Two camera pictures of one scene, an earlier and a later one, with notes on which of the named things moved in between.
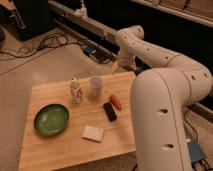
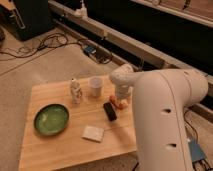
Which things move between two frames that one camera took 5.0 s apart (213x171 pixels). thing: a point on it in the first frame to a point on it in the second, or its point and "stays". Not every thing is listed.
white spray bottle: [82, 12] stays
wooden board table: [79, 121] stays
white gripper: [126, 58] to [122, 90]
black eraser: [109, 111] stays
